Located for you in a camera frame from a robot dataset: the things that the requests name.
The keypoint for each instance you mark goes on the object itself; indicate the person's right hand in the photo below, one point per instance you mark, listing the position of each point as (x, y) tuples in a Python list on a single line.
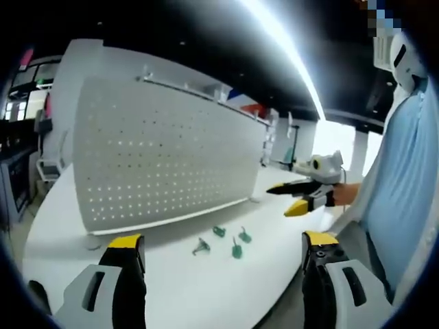
[(346, 194)]

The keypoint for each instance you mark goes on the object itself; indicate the green hook assembly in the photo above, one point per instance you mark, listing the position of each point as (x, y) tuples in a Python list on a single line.
[(236, 251), (243, 235), (218, 230)]

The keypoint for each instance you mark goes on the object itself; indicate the white perforated mounting plate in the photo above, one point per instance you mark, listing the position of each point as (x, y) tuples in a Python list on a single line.
[(164, 154)]

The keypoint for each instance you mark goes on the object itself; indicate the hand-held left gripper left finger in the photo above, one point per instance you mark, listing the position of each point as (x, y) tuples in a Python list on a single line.
[(113, 274)]

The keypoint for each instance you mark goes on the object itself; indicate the white chest-worn device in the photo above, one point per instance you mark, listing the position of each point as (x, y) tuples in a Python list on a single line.
[(406, 61)]

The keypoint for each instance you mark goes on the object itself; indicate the white partition wall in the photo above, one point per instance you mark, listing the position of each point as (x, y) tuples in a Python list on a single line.
[(192, 79)]

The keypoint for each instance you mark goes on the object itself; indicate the red and blue banner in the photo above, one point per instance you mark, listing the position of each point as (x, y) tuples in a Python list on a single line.
[(245, 101)]

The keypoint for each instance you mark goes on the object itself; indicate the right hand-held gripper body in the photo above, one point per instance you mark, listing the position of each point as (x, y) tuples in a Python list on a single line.
[(324, 171)]

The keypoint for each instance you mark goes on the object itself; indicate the dark equipment cabinet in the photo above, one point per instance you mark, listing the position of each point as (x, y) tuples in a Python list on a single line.
[(15, 181)]

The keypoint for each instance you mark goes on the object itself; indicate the person in blue shirt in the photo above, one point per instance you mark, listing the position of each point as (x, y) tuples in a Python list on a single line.
[(401, 192)]

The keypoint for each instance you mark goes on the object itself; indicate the pink sign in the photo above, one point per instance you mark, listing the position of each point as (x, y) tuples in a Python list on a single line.
[(27, 58)]

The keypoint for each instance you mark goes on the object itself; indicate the white chair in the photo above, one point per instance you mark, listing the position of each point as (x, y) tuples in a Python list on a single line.
[(51, 157)]

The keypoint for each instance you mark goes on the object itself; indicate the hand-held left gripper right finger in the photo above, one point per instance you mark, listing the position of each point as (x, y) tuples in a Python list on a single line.
[(329, 277)]

